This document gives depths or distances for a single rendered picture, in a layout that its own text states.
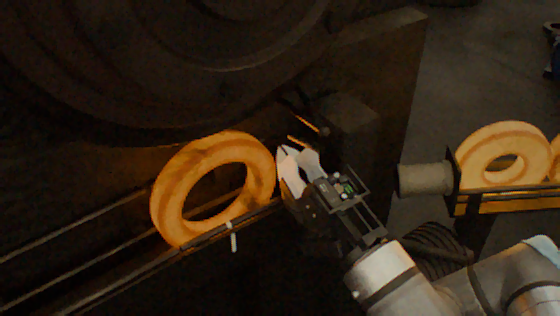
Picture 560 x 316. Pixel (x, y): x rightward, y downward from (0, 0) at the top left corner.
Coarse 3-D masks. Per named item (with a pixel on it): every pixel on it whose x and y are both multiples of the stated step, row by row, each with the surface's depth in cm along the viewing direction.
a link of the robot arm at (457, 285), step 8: (456, 272) 69; (464, 272) 68; (432, 280) 75; (440, 280) 70; (448, 280) 68; (456, 280) 67; (464, 280) 66; (440, 288) 67; (448, 288) 67; (456, 288) 66; (464, 288) 66; (456, 296) 66; (464, 296) 65; (472, 296) 65; (464, 304) 65; (472, 304) 64; (464, 312) 65; (472, 312) 64; (480, 312) 64
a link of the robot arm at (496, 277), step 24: (528, 240) 65; (480, 264) 67; (504, 264) 64; (528, 264) 61; (552, 264) 60; (480, 288) 64; (504, 288) 62; (528, 288) 59; (552, 288) 57; (504, 312) 62; (528, 312) 57; (552, 312) 55
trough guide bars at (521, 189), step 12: (504, 168) 85; (468, 192) 79; (480, 192) 79; (492, 192) 79; (504, 192) 79; (516, 192) 80; (528, 192) 80; (540, 192) 79; (552, 192) 79; (468, 204) 80; (480, 204) 80; (468, 216) 82
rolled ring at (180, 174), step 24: (192, 144) 61; (216, 144) 61; (240, 144) 63; (168, 168) 61; (192, 168) 60; (264, 168) 68; (168, 192) 60; (264, 192) 71; (168, 216) 62; (216, 216) 72; (168, 240) 65
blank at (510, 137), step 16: (496, 128) 75; (512, 128) 74; (528, 128) 74; (464, 144) 78; (480, 144) 75; (496, 144) 75; (512, 144) 75; (528, 144) 75; (544, 144) 75; (464, 160) 77; (480, 160) 77; (528, 160) 77; (544, 160) 77; (464, 176) 79; (480, 176) 79; (496, 176) 82; (512, 176) 80; (528, 176) 79; (544, 176) 79
